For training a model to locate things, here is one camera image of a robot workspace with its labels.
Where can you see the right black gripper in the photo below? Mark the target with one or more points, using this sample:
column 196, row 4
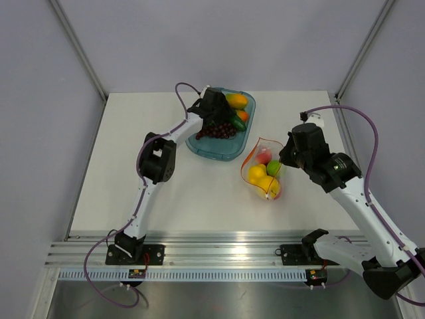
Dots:
column 285, row 157

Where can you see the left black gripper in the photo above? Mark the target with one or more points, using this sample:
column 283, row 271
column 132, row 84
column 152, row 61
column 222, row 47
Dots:
column 226, row 111

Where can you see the green cucumber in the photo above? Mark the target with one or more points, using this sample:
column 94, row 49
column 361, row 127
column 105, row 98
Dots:
column 238, row 123

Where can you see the green guava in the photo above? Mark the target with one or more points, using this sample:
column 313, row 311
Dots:
column 273, row 168

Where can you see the clear zip top bag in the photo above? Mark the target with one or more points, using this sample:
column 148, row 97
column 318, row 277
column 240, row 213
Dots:
column 262, row 144

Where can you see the red apple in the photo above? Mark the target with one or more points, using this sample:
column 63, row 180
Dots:
column 278, row 195

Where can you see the yellow lemon front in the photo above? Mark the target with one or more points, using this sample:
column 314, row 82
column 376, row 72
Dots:
column 268, row 187

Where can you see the yellow lemon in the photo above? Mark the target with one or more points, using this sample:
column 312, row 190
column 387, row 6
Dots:
column 268, row 187
column 256, row 172

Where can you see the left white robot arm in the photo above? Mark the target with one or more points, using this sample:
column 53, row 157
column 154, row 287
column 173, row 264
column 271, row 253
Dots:
column 155, row 165

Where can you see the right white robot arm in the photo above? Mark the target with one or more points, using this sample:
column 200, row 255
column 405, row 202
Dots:
column 390, row 264

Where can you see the orange yellow mango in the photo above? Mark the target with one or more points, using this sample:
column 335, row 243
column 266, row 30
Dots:
column 237, row 101

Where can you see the dark grapes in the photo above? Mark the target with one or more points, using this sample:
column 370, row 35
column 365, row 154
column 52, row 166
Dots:
column 221, row 131

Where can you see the orange fruit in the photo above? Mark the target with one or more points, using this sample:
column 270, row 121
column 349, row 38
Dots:
column 243, row 115

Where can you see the teal plastic fruit basket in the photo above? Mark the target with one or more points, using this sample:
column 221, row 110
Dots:
column 224, row 149

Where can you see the right control board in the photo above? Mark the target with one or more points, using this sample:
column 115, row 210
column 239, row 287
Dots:
column 316, row 277

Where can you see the control board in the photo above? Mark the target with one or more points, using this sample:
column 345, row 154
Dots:
column 137, row 273
column 316, row 277

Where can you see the left control board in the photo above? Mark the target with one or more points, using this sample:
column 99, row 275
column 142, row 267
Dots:
column 137, row 273

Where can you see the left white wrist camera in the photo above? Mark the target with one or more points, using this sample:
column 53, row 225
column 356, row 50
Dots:
column 204, row 89

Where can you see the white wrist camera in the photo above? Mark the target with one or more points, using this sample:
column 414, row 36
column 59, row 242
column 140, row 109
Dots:
column 204, row 89
column 312, row 118

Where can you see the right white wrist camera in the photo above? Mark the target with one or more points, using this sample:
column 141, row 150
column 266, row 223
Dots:
column 312, row 118

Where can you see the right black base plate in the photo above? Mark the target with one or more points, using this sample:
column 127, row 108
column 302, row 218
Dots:
column 293, row 255

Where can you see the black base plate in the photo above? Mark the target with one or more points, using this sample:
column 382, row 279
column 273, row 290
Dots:
column 149, row 255
column 293, row 255

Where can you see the right aluminium frame post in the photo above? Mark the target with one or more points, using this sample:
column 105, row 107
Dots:
column 365, row 47

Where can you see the aluminium frame post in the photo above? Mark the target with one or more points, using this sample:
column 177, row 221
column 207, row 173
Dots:
column 78, row 49
column 365, row 47

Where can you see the aluminium mounting rail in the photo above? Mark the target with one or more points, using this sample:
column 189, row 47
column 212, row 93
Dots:
column 239, row 249

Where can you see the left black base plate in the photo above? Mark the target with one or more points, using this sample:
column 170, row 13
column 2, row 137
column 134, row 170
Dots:
column 149, row 255

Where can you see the left aluminium frame post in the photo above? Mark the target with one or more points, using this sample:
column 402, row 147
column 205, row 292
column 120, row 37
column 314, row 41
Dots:
column 78, row 49

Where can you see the white slotted cable duct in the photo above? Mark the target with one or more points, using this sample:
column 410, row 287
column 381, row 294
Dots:
column 186, row 275

